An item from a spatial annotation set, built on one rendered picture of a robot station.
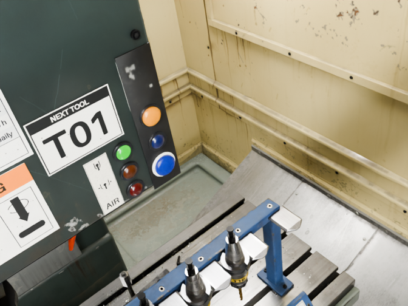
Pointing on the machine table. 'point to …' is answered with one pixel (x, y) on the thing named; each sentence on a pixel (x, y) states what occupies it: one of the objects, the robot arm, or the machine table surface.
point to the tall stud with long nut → (127, 282)
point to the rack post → (274, 261)
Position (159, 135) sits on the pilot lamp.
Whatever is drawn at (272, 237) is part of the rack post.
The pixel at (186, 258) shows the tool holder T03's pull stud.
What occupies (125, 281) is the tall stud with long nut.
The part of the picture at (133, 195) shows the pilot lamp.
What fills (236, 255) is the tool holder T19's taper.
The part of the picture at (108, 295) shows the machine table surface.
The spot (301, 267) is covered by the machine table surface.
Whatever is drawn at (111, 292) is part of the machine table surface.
